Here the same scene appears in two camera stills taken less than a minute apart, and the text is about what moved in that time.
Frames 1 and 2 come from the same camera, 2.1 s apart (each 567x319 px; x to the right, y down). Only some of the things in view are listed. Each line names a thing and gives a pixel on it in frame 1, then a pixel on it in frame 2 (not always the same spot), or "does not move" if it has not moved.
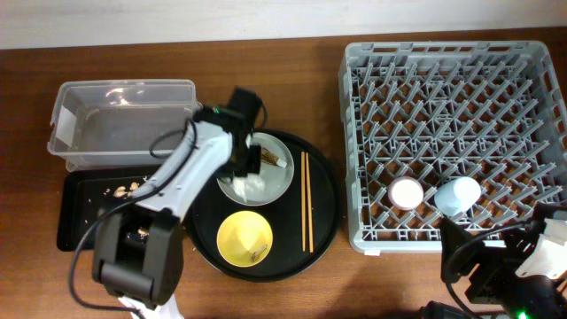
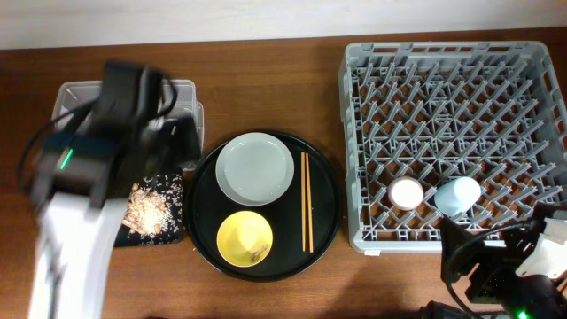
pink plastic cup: (406, 192) does not move
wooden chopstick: (311, 241) does not move
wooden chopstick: (303, 195) does not move
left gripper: (257, 162) → (188, 142)
